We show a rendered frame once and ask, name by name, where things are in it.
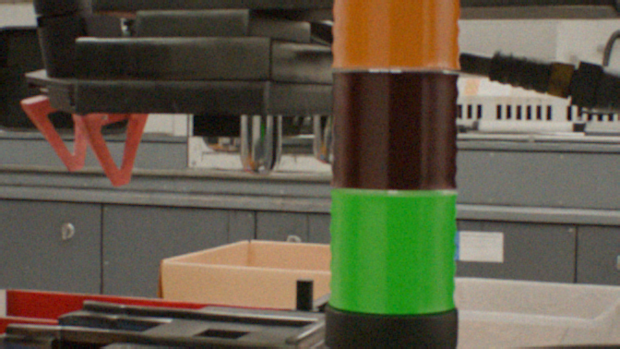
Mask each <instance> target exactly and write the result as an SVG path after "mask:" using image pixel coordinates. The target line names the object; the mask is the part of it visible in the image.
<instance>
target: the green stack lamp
mask: <svg viewBox="0 0 620 349"><path fill-rule="evenodd" d="M329 192H330V196H331V205H330V208H329V211H330V215H331V223H330V226H329V231H330V235H331V239H330V243H329V251H330V255H331V257H330V261H329V264H328V266H329V270H330V278H329V283H328V286H329V290H330V296H329V300H328V303H329V304H330V305H331V306H333V307H339V308H343V309H348V310H355V311H363V313H365V312H375V314H397V313H427V312H436V311H443V310H448V309H451V308H453V307H454V306H455V301H454V296H453V295H454V292H455V289H456V285H455V281H454V274H455V271H456V264H455V260H454V258H455V254H457V245H455V241H454V240H455V235H457V232H458V229H457V225H456V218H457V215H458V209H457V204H456V201H457V197H458V193H457V192H451V191H444V189H441V191H375V190H355V188H337V190H330V191H329Z"/></svg>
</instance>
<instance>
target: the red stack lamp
mask: <svg viewBox="0 0 620 349"><path fill-rule="evenodd" d="M331 76H332V79H334V84H332V89H331V95H332V99H334V103H332V106H331V110H330V111H331V114H332V120H334V121H332V123H333V124H331V128H330V131H331V136H333V142H331V146H330V150H331V155H333V161H331V164H330V171H331V175H333V178H331V181H330V186H331V187H343V188H355V190H375V191H441V189H453V188H458V183H457V175H458V170H459V167H458V163H457V157H458V153H459V147H458V142H457V139H458V135H459V126H458V118H459V106H458V101H459V85H458V83H459V76H460V74H448V73H418V72H340V73H331Z"/></svg>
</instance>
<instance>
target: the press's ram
mask: <svg viewBox="0 0 620 349"><path fill-rule="evenodd" d="M334 4H335V0H92V13H94V14H99V15H104V16H111V17H117V18H128V19H133V20H136V21H137V37H136V38H125V39H77V56H76V73H75V78H76V80H78V81H76V83H75V112H76V114H163V115H192V136H193V137H196V138H207V147H208V149H209V150H237V149H238V147H239V138H240V162H241V165H242V167H243V169H245V170H246V171H247V172H249V173H251V174H254V175H268V174H270V173H272V172H274V171H276V170H278V169H279V166H280V161H281V138H288V137H298V136H299V135H300V124H301V125H308V116H313V117H314V134H313V153H314V155H315V158H316V161H319V162H321V163H322V164H326V165H330V164H331V161H333V155H331V150H330V146H331V142H333V136H331V131H330V128H331V124H333V123H332V121H334V120H332V114H331V111H330V110H331V106H332V103H334V99H332V95H331V89H332V84H334V79H332V76H331V73H340V72H370V70H351V69H350V68H335V67H331V66H332V62H334V54H332V50H331V48H329V47H325V46H319V45H313V44H310V24H308V23H304V22H305V21H335V19H334V15H332V8H334ZM459 6H460V9H461V14H460V18H459V20H547V19H611V20H620V0H459ZM299 116H300V117H299Z"/></svg>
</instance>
